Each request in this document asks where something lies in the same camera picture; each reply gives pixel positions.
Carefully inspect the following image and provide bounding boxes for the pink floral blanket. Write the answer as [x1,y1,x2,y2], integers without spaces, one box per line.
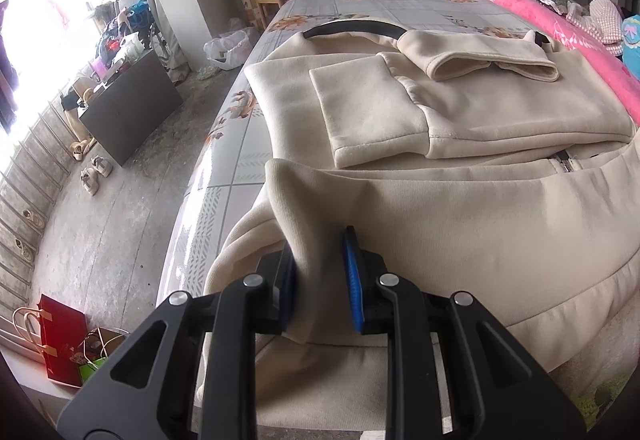
[459,0,640,126]

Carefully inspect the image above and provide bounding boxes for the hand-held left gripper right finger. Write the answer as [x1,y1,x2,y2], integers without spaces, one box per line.
[341,226,586,440]

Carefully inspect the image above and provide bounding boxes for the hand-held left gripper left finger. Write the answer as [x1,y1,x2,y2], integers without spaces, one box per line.
[56,240,298,440]

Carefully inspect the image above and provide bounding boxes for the metal window railing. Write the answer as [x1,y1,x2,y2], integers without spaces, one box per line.
[0,95,71,321]

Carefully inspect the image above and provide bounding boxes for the pink checkered cloth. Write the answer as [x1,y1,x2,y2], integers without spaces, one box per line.
[565,0,626,46]

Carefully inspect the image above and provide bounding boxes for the dark cabinet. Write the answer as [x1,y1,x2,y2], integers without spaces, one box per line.
[80,51,183,167]

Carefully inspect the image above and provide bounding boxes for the red gift bag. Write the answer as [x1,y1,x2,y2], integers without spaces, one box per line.
[37,294,88,388]

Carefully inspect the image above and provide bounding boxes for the cream zip jacket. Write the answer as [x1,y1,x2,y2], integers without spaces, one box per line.
[197,17,640,433]

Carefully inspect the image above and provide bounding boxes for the blue cartoon print blanket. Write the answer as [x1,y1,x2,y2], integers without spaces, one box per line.
[620,15,640,56]

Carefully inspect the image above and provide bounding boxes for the white plastic bag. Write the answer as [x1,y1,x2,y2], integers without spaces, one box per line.
[202,27,253,71]

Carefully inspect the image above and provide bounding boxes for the green shopping bag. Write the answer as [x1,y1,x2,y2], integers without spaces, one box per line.
[77,327,131,386]

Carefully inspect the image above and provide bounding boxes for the wheelchair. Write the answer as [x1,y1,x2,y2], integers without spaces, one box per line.
[145,17,174,62]

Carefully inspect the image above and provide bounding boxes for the green fluffy cloth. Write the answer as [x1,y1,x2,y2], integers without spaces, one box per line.
[570,370,632,432]

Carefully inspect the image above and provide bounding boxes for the beige high heel shoes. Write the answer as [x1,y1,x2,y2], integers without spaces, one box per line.
[69,135,98,161]

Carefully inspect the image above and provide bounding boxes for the blue bag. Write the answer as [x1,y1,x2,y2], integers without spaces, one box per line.
[122,0,151,28]

